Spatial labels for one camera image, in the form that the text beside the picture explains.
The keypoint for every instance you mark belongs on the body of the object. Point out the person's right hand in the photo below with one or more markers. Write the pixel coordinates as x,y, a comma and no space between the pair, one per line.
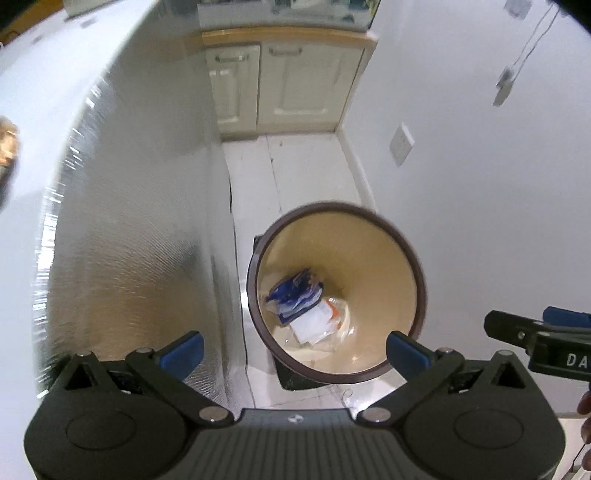
585,415

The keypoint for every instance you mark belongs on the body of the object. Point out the golden shiny object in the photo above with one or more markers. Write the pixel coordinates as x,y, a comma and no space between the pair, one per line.
8,141

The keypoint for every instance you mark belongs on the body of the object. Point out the blue white crumpled wrapper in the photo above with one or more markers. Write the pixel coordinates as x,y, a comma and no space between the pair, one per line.
295,290

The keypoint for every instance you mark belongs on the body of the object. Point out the hanging white power adapter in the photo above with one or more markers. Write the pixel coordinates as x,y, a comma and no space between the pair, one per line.
503,85

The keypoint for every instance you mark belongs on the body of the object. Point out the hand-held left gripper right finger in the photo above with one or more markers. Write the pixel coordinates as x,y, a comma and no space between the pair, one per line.
406,350

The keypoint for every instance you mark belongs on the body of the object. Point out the cream cabinet with wooden top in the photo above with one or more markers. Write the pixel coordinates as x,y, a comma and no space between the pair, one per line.
281,78

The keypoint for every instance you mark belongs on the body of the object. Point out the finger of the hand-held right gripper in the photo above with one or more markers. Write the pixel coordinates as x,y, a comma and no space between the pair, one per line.
510,326
565,317

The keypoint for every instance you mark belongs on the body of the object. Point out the white wall socket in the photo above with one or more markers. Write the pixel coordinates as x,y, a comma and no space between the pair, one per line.
400,144

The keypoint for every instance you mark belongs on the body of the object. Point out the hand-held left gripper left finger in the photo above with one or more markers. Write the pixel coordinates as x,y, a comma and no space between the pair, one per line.
184,351

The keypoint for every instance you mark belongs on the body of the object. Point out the brown rimmed beige trash bin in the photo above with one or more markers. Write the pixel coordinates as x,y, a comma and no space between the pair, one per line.
337,290

